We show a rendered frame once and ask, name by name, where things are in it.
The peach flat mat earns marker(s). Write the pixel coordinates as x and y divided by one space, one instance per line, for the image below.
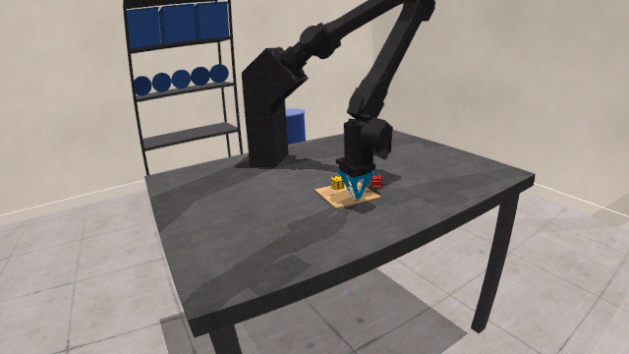
339 198

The yellow die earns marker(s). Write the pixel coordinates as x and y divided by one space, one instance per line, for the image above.
337 183

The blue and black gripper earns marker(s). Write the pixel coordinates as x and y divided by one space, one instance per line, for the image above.
353 167

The red die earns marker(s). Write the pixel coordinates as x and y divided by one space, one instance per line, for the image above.
376 182

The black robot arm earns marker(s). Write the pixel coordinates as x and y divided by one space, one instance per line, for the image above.
376 134

